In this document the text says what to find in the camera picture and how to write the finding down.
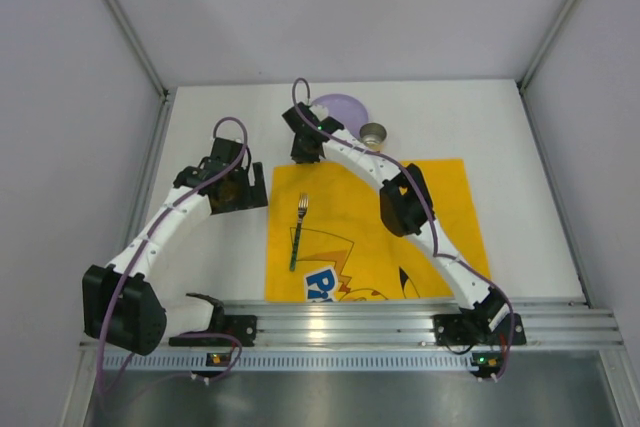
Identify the fork with teal handle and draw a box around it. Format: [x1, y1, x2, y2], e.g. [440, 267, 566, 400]
[289, 193, 309, 272]

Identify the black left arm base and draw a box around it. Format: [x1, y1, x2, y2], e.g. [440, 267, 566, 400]
[168, 315, 258, 347]

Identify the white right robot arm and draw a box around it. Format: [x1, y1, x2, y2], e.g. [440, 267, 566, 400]
[282, 103, 516, 335]

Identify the perforated cable duct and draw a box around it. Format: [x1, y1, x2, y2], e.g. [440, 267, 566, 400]
[103, 350, 501, 375]

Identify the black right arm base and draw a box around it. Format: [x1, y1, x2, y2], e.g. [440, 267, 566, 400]
[432, 313, 527, 355]

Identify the purple plastic plate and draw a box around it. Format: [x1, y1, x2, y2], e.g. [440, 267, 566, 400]
[312, 93, 369, 138]

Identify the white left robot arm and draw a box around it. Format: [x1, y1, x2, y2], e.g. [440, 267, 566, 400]
[82, 138, 268, 355]

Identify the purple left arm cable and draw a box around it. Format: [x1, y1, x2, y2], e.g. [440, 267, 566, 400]
[95, 116, 251, 411]

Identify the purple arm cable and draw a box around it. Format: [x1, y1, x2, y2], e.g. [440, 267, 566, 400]
[95, 116, 251, 411]
[291, 77, 516, 382]

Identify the metal cup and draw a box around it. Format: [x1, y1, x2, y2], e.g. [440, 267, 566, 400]
[359, 122, 387, 152]

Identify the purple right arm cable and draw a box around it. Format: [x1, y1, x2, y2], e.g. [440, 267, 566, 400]
[291, 77, 516, 382]

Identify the aluminium mounting rail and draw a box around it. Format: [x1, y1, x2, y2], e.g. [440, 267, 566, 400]
[78, 299, 624, 352]

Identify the yellow Pikachu cloth placemat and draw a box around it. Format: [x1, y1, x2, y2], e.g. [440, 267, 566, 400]
[263, 157, 492, 304]

